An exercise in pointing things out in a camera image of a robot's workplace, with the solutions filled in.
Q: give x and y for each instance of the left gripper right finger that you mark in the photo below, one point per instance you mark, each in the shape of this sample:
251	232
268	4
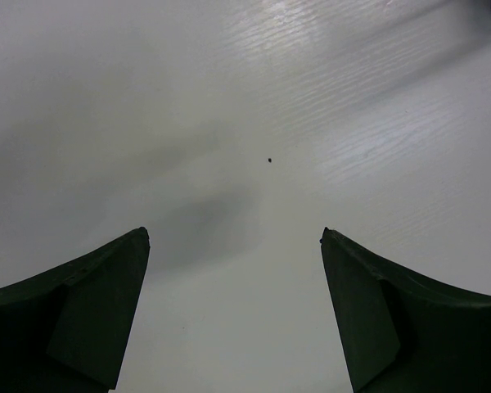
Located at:
402	331

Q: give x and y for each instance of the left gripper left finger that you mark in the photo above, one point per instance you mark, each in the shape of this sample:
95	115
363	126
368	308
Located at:
67	329

